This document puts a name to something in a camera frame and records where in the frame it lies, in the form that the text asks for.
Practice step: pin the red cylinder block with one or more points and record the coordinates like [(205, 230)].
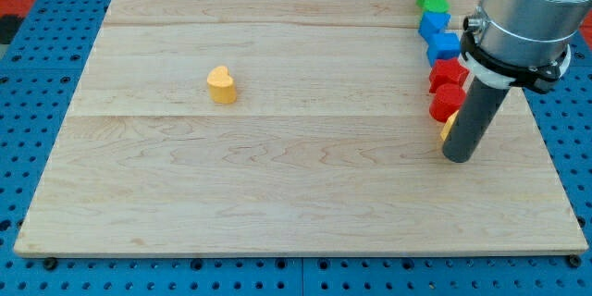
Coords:
[(447, 100)]

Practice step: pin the blue pentagon block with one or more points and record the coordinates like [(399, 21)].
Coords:
[(432, 23)]

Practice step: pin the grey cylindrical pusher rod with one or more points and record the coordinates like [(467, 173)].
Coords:
[(475, 115)]

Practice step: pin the blue cube block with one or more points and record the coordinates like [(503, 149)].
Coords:
[(442, 46)]

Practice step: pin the red star block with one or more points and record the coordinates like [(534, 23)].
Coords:
[(447, 71)]

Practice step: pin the wooden board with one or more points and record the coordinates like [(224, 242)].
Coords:
[(329, 150)]

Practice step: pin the yellow heart block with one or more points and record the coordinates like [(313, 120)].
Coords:
[(221, 86)]

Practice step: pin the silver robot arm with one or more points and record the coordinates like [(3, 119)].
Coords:
[(526, 33)]

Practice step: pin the yellow hexagon block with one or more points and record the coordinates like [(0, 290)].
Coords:
[(445, 132)]

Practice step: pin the green cylinder block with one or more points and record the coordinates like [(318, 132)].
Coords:
[(436, 6)]

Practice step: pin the black white mounting flange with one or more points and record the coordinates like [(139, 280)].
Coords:
[(499, 75)]

